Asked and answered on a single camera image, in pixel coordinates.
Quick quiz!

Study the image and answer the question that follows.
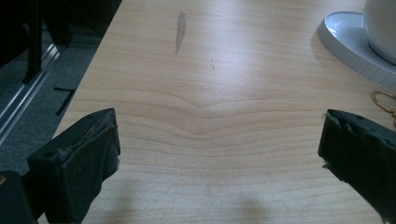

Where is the gold metal ring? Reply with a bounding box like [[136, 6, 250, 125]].
[[370, 91, 396, 127]]

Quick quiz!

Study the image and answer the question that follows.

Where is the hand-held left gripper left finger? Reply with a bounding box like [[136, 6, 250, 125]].
[[26, 107, 121, 224]]

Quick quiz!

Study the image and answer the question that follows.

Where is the black metal stand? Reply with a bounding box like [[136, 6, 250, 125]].
[[21, 0, 74, 84]]

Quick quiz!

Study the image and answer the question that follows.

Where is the white round tray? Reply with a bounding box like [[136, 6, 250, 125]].
[[316, 10, 396, 89]]

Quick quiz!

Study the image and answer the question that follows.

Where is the white round pot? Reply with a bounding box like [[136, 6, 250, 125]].
[[362, 0, 396, 65]]

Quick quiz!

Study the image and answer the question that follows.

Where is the aluminium floor rail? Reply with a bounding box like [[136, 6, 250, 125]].
[[0, 43, 62, 147]]

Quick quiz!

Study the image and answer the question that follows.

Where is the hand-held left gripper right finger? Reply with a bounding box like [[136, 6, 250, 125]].
[[318, 108, 396, 224]]

